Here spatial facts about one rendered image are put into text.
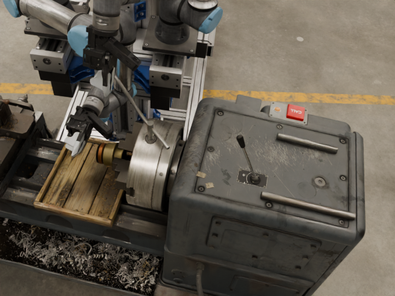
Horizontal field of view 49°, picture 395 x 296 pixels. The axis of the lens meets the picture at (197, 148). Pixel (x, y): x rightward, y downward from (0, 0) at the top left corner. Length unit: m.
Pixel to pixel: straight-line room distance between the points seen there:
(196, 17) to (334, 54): 2.41
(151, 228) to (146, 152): 0.37
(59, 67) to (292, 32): 2.58
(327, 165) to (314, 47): 2.61
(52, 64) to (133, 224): 0.76
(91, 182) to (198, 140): 0.53
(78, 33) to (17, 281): 1.53
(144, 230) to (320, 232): 0.66
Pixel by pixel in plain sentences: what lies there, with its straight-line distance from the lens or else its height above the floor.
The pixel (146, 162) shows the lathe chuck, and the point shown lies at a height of 1.21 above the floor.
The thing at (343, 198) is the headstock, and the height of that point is 1.25.
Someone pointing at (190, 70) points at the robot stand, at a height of 0.21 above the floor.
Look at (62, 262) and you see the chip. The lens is 1.96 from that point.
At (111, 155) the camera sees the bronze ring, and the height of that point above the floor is 1.11.
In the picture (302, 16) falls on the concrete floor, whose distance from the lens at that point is 4.32.
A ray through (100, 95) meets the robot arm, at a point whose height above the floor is 1.12.
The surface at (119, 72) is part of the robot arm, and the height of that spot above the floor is 1.15.
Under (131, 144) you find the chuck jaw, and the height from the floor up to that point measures 1.13.
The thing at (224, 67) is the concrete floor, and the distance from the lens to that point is 3.57.
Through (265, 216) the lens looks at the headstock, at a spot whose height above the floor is 1.25.
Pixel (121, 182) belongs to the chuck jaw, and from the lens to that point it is 1.47.
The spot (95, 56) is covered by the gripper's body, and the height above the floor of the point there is 1.50.
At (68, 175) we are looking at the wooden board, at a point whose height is 0.89.
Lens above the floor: 2.35
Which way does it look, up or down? 52 degrees down
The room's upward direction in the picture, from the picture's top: 9 degrees clockwise
